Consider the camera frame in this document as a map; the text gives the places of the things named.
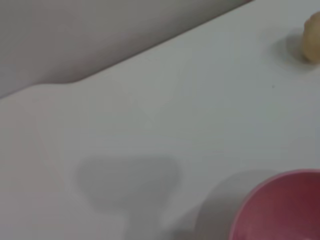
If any pink plastic bowl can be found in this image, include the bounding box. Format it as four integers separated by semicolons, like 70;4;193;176
227;168;320;240

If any beige round bun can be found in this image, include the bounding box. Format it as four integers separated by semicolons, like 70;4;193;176
303;11;320;63

